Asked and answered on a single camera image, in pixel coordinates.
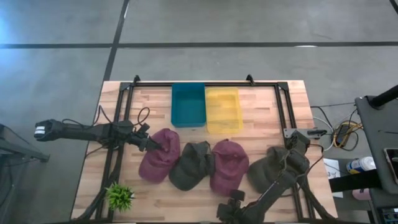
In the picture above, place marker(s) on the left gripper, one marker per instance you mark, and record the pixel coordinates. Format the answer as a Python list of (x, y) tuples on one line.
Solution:
[(141, 141)]

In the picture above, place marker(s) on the yellow translucent plastic bin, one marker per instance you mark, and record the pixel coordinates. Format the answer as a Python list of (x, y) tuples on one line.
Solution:
[(224, 110)]

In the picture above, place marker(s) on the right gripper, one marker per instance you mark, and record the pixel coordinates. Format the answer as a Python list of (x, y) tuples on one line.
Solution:
[(239, 213)]

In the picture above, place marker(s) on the olive green baseball cap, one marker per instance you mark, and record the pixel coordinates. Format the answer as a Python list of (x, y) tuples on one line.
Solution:
[(191, 168), (264, 171)]

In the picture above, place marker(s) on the pink round object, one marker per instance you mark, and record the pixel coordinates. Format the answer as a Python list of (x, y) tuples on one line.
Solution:
[(361, 194)]

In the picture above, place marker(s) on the black aluminium table frame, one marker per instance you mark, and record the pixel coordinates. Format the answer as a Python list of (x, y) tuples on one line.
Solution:
[(149, 84)]

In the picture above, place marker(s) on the black power adapter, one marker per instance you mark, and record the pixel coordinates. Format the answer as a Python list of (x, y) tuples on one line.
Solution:
[(343, 133)]

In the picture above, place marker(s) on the white wipes canister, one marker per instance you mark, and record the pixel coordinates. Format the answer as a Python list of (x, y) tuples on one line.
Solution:
[(362, 165)]

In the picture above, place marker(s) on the maroon baseball cap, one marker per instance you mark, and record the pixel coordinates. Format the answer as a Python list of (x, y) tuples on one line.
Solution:
[(230, 168), (160, 161)]

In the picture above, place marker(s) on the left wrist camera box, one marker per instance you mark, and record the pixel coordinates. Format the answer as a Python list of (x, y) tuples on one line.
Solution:
[(144, 128)]

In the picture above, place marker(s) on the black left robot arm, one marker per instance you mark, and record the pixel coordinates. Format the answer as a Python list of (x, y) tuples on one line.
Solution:
[(81, 132)]

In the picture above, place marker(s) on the black phone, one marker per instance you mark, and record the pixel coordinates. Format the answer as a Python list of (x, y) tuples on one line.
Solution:
[(392, 165)]

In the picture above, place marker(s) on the small green artificial plant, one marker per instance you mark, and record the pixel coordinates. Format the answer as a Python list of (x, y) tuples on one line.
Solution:
[(119, 197)]

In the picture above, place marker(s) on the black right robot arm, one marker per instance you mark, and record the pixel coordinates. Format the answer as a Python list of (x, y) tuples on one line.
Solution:
[(273, 189)]

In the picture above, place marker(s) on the dark side table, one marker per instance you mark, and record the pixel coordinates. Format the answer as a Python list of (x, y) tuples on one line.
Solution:
[(18, 146)]

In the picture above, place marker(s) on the dark keypad device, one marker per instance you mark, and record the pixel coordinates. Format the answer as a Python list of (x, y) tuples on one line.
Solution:
[(390, 216)]

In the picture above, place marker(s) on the grey cart top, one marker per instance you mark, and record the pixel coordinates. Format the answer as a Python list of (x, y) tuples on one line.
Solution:
[(376, 130)]

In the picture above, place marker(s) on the grey metal mounting plate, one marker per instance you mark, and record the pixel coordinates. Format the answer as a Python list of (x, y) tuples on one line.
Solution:
[(288, 132)]

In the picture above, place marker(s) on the blue plastic bin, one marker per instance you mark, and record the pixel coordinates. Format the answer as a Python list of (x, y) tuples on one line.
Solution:
[(188, 105)]

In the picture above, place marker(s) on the black pole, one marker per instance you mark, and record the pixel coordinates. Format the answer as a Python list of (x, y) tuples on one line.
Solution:
[(385, 96)]

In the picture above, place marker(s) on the white paper sheet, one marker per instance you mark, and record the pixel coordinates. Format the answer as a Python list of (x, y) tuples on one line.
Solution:
[(331, 168)]

